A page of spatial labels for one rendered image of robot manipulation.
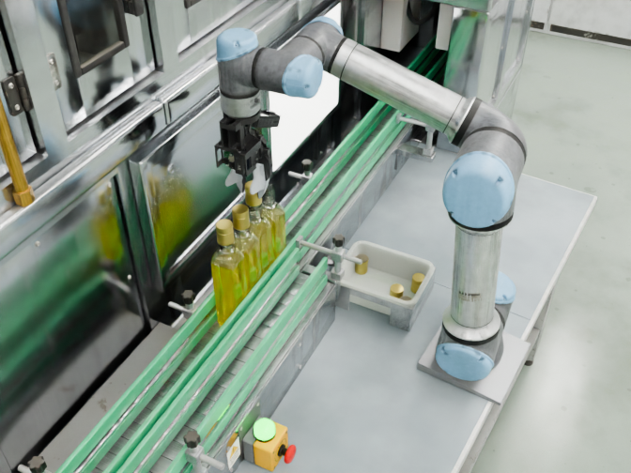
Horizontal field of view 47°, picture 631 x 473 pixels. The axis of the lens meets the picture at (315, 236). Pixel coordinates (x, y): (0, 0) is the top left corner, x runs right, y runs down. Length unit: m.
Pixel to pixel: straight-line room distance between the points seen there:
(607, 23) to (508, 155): 3.90
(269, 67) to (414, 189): 1.06
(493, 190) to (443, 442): 0.63
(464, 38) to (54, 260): 1.40
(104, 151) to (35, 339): 0.36
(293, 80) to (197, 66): 0.31
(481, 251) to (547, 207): 0.96
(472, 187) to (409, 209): 0.96
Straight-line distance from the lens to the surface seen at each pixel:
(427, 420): 1.67
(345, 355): 1.77
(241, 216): 1.51
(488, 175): 1.23
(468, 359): 1.52
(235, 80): 1.35
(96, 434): 1.44
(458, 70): 2.33
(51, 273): 1.37
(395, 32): 2.49
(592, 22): 5.16
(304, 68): 1.29
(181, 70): 1.51
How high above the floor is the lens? 2.09
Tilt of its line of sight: 40 degrees down
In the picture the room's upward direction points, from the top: straight up
